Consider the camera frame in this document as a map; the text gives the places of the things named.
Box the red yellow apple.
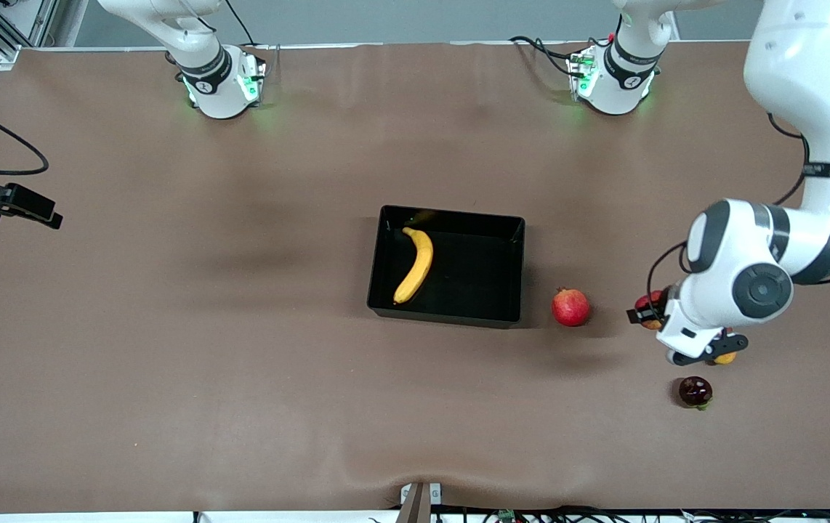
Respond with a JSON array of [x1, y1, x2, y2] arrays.
[[635, 290, 670, 331]]

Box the black plastic box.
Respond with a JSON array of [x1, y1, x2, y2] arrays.
[[366, 205, 526, 329]]

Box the yellow banana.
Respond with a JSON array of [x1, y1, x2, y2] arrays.
[[393, 227, 434, 305]]

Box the red pomegranate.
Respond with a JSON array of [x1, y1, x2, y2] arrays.
[[550, 287, 592, 328]]

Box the dark purple mangosteen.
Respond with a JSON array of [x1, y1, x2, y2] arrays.
[[679, 376, 714, 411]]

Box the brown table cover mat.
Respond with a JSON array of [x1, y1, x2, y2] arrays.
[[0, 40, 830, 513]]

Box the aluminium frame profile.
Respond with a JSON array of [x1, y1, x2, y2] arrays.
[[0, 0, 49, 66]]

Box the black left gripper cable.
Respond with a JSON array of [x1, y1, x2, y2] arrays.
[[646, 113, 830, 309]]

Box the black right base cable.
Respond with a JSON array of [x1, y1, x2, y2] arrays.
[[225, 0, 259, 48]]

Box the black left base cables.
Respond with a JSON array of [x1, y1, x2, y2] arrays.
[[508, 35, 590, 79]]

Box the metal table edge bracket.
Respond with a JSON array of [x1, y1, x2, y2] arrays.
[[399, 482, 443, 523]]

